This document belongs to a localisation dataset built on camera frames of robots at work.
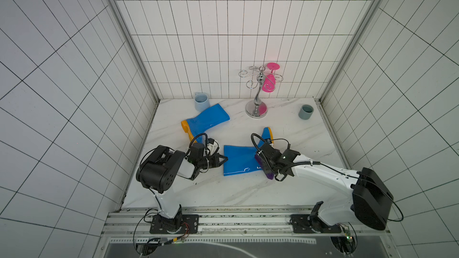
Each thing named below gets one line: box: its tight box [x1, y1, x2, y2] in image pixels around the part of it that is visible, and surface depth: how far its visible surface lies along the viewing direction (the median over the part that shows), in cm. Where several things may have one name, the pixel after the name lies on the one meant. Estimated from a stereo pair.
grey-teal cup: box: [298, 103, 315, 121], surface depth 111 cm
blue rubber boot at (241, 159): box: [223, 127, 274, 177], surface depth 89 cm
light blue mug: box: [193, 91, 211, 112], surface depth 113 cm
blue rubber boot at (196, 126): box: [180, 103, 231, 144], surface depth 108 cm
